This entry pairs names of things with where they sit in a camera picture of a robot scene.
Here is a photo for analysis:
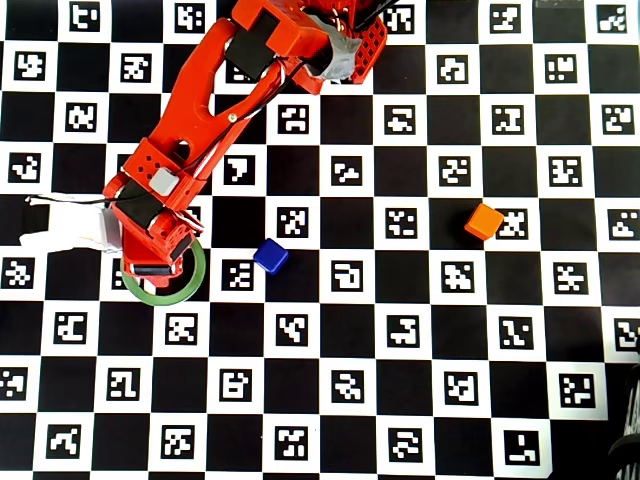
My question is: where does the red printed gripper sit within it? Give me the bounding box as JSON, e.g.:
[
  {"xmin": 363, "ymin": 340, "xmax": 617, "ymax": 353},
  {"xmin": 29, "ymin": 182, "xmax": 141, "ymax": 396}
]
[{"xmin": 118, "ymin": 211, "xmax": 205, "ymax": 290}]

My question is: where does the blue cube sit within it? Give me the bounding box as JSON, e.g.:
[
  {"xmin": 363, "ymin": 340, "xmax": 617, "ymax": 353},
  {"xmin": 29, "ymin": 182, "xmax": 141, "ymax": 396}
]
[{"xmin": 252, "ymin": 237, "xmax": 290, "ymax": 276}]

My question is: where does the orange cube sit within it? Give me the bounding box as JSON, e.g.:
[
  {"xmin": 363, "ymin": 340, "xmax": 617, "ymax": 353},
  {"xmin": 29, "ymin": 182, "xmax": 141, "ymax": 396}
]
[{"xmin": 463, "ymin": 202, "xmax": 505, "ymax": 242}]

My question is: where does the red perforated robot base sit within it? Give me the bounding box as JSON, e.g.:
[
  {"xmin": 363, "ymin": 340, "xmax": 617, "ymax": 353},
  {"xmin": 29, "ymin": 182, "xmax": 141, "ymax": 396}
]
[{"xmin": 344, "ymin": 19, "xmax": 390, "ymax": 86}]

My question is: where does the black white marker checkerboard mat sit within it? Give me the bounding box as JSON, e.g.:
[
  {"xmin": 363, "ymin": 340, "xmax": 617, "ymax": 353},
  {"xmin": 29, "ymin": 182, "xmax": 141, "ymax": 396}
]
[{"xmin": 0, "ymin": 0, "xmax": 640, "ymax": 475}]

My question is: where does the green flat ring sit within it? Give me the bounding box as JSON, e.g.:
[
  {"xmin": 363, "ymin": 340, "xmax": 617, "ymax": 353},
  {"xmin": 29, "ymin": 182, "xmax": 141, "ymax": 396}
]
[{"xmin": 120, "ymin": 238, "xmax": 207, "ymax": 307}]

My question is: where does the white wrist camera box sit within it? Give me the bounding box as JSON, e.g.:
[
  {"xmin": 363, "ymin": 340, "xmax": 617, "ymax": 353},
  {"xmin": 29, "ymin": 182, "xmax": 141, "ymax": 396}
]
[{"xmin": 19, "ymin": 193, "xmax": 125, "ymax": 255}]

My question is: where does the grey duct tape wad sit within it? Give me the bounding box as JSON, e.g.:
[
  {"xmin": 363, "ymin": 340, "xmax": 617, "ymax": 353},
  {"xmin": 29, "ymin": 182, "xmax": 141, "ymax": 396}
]
[{"xmin": 304, "ymin": 14, "xmax": 362, "ymax": 85}]

